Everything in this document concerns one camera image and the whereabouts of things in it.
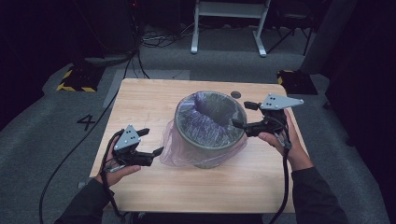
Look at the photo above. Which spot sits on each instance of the black table grommet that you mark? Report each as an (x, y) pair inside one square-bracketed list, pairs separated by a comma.
[(236, 95)]

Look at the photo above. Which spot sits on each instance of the black equipment cabinet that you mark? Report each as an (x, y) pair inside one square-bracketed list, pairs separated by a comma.
[(109, 28)]

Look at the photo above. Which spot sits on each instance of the grey curtain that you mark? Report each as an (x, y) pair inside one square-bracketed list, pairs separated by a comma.
[(327, 37)]

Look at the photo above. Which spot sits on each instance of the person's left hand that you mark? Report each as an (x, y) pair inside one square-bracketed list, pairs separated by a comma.
[(110, 174)]

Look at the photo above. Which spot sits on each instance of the person's right hand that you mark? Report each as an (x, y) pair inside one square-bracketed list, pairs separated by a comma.
[(295, 149)]

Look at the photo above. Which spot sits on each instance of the black yellow striped floor plate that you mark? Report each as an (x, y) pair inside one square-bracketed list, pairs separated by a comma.
[(82, 79), (297, 82)]

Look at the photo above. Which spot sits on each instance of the black tripod stand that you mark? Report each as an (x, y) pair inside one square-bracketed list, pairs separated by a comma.
[(292, 18)]

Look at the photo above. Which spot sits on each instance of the green ribbed trash bin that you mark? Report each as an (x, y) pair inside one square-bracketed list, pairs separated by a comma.
[(205, 155)]

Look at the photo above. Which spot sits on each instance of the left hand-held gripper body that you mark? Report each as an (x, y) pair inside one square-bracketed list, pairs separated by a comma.
[(129, 140)]

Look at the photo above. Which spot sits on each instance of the purple plastic trash bag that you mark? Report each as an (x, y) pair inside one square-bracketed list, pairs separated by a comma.
[(177, 149)]

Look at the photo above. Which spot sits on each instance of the white metal stand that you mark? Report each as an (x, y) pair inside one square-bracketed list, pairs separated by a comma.
[(230, 9)]

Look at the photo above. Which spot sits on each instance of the metal table bracket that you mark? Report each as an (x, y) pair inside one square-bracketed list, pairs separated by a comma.
[(81, 184)]

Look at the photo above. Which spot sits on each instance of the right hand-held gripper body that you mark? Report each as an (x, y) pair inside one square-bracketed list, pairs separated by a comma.
[(274, 119)]

